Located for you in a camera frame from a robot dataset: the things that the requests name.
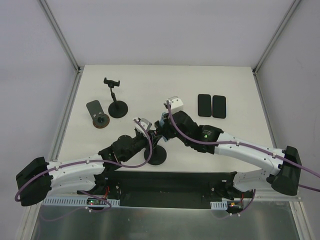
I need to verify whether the black round-base phone stand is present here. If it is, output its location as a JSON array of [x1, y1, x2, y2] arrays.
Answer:
[[103, 77, 129, 119], [143, 122, 167, 166]]

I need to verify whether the black phone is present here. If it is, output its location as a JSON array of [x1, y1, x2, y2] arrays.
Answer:
[[212, 95, 227, 119], [197, 94, 212, 117]]

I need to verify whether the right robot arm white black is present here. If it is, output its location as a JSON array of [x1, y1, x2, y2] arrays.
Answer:
[[159, 111, 302, 198]]

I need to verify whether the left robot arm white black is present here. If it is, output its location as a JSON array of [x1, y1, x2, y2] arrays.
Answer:
[[14, 130, 159, 207]]

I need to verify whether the small metal folding phone stand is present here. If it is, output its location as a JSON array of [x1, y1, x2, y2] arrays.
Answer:
[[86, 100, 110, 129]]

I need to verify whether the aluminium profile beam right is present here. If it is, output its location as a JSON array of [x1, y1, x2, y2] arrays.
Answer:
[[254, 190, 302, 202]]

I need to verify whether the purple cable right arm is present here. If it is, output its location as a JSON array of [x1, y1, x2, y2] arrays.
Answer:
[[166, 103, 320, 213]]

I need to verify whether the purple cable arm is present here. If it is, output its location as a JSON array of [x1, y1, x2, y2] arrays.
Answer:
[[166, 103, 320, 213], [14, 118, 155, 213]]

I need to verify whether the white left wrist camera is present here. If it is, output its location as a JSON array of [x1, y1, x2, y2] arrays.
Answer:
[[133, 117, 152, 137]]

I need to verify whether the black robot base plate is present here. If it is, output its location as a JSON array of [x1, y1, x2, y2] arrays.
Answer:
[[87, 170, 253, 209]]

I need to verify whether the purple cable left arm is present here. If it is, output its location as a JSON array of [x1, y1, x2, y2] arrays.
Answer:
[[14, 118, 155, 213]]

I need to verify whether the white slotted cable duct left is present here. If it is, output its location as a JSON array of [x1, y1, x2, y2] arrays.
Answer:
[[42, 196, 109, 208]]

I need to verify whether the white slotted cable duct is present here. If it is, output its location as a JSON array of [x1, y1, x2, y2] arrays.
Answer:
[[210, 199, 243, 211], [42, 196, 109, 208]]

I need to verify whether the aluminium frame rail left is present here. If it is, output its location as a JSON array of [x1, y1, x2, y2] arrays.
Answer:
[[37, 0, 83, 75]]

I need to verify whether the aluminium frame rail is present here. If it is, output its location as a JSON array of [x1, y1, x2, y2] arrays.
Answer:
[[37, 0, 83, 75], [251, 0, 305, 75]]

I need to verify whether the white slotted cable duct right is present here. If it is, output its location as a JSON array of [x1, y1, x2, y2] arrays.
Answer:
[[210, 199, 243, 211]]

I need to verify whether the aluminium frame rail right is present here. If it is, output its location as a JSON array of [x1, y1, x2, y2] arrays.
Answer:
[[251, 0, 305, 75]]

